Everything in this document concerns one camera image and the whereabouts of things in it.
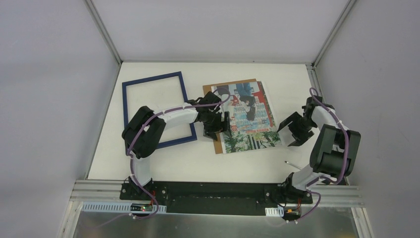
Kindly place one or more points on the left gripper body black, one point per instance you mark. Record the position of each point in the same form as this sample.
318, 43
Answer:
216, 116

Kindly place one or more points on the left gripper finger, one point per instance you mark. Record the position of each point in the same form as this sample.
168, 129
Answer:
210, 135
226, 122

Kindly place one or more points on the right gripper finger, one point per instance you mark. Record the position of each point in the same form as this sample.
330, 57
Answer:
292, 122
300, 138

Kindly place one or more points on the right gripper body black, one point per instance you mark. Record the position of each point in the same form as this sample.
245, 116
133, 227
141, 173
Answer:
298, 124

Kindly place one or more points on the colourful printed photo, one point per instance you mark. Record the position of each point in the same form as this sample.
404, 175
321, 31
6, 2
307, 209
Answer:
252, 124

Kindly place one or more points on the yellow black screwdriver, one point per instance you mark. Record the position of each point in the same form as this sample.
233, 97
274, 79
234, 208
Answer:
293, 165

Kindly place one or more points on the blue wooden photo frame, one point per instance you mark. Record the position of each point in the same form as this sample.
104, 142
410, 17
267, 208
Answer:
158, 93

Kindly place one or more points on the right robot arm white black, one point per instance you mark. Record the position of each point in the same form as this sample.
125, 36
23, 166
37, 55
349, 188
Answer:
333, 155

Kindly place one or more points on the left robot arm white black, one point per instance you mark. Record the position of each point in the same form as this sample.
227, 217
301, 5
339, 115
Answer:
143, 133

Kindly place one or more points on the brown fibreboard backing board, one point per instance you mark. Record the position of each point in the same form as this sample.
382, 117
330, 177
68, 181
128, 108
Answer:
207, 88

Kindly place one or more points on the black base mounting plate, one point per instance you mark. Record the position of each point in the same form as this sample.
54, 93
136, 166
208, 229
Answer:
243, 199

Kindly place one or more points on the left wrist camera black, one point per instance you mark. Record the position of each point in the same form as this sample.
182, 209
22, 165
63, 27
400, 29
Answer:
211, 100

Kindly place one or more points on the aluminium front rail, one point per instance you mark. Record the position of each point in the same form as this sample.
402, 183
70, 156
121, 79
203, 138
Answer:
109, 191

